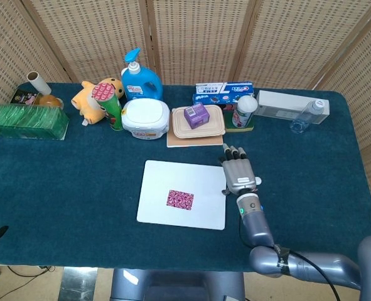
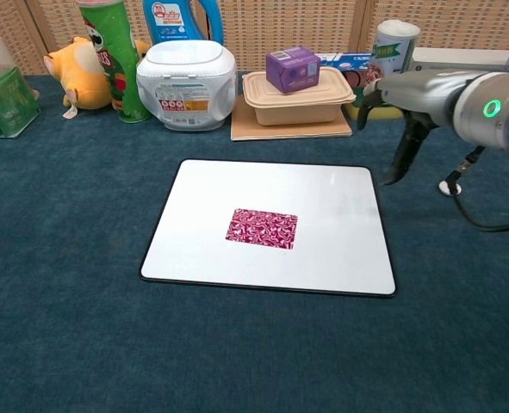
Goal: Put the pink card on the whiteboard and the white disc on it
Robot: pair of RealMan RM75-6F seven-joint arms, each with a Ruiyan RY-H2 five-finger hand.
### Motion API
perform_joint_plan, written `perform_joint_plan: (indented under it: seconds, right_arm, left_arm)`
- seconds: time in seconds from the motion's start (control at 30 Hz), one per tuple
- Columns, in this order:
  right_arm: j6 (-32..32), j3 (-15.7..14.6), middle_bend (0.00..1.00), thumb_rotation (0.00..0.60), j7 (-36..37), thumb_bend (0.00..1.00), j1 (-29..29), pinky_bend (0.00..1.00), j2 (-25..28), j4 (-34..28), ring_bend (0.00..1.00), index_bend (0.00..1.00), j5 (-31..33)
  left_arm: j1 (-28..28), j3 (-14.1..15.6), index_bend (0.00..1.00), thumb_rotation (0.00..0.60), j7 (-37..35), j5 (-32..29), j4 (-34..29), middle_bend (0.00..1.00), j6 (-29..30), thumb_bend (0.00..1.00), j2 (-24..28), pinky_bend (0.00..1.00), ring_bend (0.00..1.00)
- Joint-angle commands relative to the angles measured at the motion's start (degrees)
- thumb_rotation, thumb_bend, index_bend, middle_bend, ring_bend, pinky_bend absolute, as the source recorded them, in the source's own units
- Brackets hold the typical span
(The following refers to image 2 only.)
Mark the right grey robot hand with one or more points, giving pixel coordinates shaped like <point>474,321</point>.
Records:
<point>422,94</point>

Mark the small white round disc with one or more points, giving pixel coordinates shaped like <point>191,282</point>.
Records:
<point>443,187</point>

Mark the purple patterned packet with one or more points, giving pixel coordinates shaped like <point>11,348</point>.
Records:
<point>262,228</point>

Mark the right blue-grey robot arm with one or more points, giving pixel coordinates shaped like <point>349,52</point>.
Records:
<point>495,112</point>

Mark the white rectangular board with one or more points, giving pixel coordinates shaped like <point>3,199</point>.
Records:
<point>194,241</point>

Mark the yellow green sponge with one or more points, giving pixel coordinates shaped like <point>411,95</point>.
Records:
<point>387,113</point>

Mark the white power strip box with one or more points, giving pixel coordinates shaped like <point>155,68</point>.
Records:
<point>452,58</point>

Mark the blue cookie box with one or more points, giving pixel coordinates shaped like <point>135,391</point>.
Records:
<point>344,62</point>

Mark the beige lunch box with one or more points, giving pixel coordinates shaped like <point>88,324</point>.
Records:
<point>297,112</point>

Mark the small purple carton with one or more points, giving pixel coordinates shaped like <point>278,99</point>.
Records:
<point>293,71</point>

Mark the wicker folding screen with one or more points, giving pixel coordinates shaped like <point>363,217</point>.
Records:
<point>280,26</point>

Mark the thin wooden board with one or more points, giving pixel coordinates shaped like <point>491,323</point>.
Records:
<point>245,129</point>

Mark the white wet wipes tub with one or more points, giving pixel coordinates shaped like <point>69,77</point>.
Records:
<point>185,86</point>

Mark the blue detergent pump bottle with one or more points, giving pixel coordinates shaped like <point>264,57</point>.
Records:
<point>172,21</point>

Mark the green chips can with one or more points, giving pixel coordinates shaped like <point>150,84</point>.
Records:
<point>116,64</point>

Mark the yellow plush toy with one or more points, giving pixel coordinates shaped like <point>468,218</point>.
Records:
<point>82,81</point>

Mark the teal table cloth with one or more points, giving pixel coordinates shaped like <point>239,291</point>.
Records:
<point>64,301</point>

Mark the green transparent tea box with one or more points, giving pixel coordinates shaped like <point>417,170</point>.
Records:
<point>4,103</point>

